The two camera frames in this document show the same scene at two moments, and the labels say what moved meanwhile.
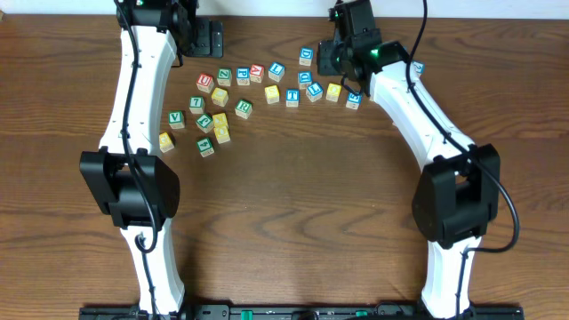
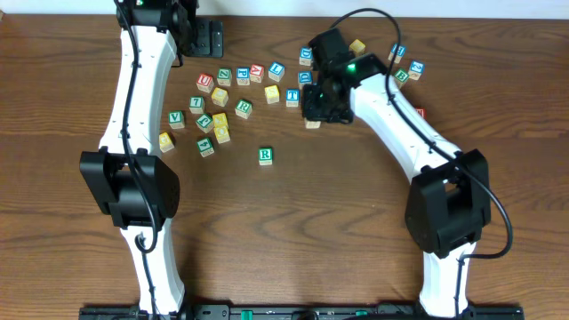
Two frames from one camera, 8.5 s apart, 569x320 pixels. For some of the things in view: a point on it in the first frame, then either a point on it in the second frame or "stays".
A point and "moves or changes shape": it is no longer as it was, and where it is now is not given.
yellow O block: x=221 y=132 stays
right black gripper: x=324 y=65 → x=310 y=112
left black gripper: x=206 y=38 stays
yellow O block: x=333 y=92 moves or changes shape
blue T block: x=292 y=98 stays
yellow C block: x=220 y=97 stays
